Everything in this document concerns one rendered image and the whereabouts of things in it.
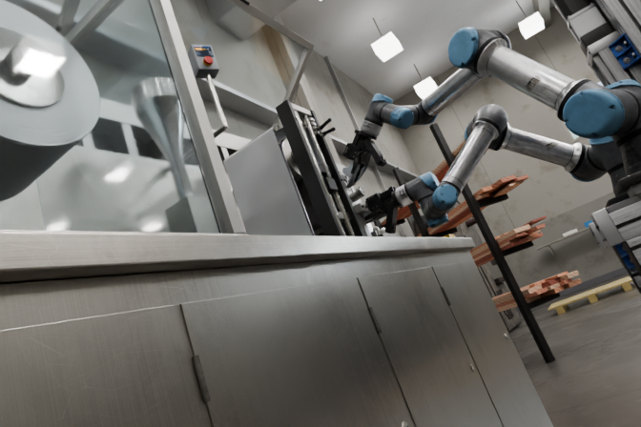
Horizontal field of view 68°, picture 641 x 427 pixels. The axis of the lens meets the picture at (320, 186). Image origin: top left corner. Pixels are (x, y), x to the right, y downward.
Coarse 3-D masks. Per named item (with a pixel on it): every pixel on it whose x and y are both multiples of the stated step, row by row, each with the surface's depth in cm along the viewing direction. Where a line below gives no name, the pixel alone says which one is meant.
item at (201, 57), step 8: (192, 48) 151; (200, 48) 152; (208, 48) 153; (192, 56) 151; (200, 56) 150; (208, 56) 150; (192, 64) 152; (200, 64) 149; (208, 64) 150; (216, 64) 152; (200, 72) 150; (216, 72) 153
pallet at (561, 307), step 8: (616, 280) 739; (624, 280) 690; (600, 288) 717; (608, 288) 675; (624, 288) 666; (576, 296) 729; (584, 296) 688; (592, 296) 683; (552, 304) 760; (560, 304) 708; (560, 312) 701
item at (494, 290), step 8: (472, 216) 814; (416, 224) 813; (424, 224) 823; (464, 224) 785; (472, 224) 788; (416, 232) 806; (464, 232) 766; (472, 232) 801; (480, 240) 811; (472, 248) 752; (496, 264) 797; (480, 272) 735; (488, 272) 765; (488, 280) 738; (496, 280) 765; (504, 280) 782; (488, 288) 728; (496, 288) 756; (504, 288) 786; (504, 312) 729; (512, 312) 761; (504, 320) 713; (512, 320) 741; (520, 320) 770; (512, 328) 730
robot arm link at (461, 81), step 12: (504, 36) 144; (456, 72) 162; (468, 72) 158; (444, 84) 167; (456, 84) 162; (468, 84) 160; (432, 96) 171; (444, 96) 168; (456, 96) 166; (420, 108) 177; (432, 108) 173; (444, 108) 173; (420, 120) 178; (432, 120) 181
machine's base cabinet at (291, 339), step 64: (384, 256) 120; (448, 256) 163; (0, 320) 43; (64, 320) 48; (128, 320) 53; (192, 320) 61; (256, 320) 70; (320, 320) 84; (384, 320) 103; (448, 320) 134; (0, 384) 41; (64, 384) 45; (128, 384) 50; (192, 384) 56; (256, 384) 64; (320, 384) 75; (384, 384) 91; (448, 384) 114; (512, 384) 153
